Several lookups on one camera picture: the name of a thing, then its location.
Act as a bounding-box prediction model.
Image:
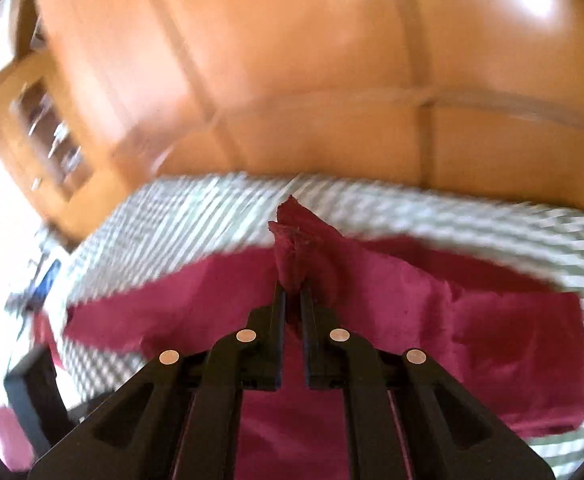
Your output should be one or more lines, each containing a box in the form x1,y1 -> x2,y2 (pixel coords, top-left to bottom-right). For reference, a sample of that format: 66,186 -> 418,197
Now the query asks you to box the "wooden nightstand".
0,52 -> 137,253

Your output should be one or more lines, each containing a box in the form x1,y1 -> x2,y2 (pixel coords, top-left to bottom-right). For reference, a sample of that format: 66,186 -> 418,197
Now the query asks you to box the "wooden wardrobe with panels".
22,0 -> 584,211

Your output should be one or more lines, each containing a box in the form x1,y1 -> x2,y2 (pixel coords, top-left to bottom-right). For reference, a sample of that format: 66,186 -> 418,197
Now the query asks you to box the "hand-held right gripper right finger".
299,283 -> 556,480

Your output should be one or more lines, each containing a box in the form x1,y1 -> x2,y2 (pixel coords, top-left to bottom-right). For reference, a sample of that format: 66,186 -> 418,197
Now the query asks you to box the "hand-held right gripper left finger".
26,281 -> 287,480

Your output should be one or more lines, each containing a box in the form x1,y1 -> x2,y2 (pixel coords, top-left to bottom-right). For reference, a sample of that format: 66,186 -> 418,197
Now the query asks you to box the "pink cloth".
0,407 -> 37,471

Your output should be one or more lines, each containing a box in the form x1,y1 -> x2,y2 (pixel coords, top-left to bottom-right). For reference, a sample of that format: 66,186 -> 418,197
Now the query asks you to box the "dark red garment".
64,195 -> 584,480

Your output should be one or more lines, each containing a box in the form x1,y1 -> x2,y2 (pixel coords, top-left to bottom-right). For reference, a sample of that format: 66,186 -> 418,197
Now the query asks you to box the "green white checked bed sheet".
46,172 -> 584,480

